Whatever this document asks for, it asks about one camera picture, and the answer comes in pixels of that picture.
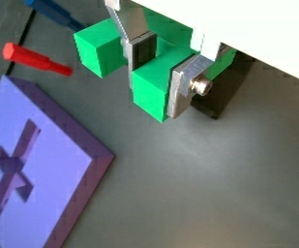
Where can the green U-shaped block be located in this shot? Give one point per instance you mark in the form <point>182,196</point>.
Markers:
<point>101,53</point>

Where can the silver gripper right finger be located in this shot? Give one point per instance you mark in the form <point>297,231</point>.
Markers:
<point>188,82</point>

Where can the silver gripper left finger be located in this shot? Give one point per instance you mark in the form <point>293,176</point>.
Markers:
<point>137,39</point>

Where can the red peg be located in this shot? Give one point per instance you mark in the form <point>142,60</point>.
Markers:
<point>33,59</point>

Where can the blue peg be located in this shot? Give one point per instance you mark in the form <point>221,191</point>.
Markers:
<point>56,12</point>

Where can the purple board with cross slot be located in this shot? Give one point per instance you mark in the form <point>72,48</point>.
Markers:
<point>53,163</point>

